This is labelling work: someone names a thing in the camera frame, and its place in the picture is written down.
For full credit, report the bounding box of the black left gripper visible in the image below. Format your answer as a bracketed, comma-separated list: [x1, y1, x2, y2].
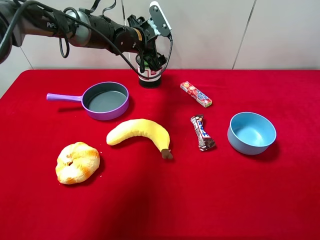
[127, 14, 167, 71]

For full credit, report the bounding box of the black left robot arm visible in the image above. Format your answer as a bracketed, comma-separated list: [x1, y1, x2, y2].
[0, 0, 172, 71]

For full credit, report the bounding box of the black mesh pen holder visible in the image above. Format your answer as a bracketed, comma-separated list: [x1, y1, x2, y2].
[135, 55, 163, 88]

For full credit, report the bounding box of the red Hi-Chew candy box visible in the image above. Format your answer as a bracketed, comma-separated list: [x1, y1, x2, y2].
[180, 81, 213, 108]

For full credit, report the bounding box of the purple toy frying pan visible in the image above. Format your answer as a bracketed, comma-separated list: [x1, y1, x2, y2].
[46, 81, 129, 121]

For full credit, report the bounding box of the yellow plush banana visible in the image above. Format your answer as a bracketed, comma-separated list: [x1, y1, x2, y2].
[106, 118, 173, 160]

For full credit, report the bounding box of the brown chocolate bar wrapper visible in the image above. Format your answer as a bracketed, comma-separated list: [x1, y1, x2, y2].
[190, 114, 216, 152]

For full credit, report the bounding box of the blue plastic bowl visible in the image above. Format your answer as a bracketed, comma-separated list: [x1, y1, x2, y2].
[227, 111, 277, 156]

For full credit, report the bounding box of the toy croissant bread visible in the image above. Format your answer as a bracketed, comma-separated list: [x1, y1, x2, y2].
[55, 142, 100, 185]

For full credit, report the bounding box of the red table cloth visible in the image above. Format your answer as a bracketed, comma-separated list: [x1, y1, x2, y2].
[0, 70, 320, 240]

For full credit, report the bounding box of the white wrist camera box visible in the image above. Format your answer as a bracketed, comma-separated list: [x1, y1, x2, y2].
[149, 1, 172, 37]

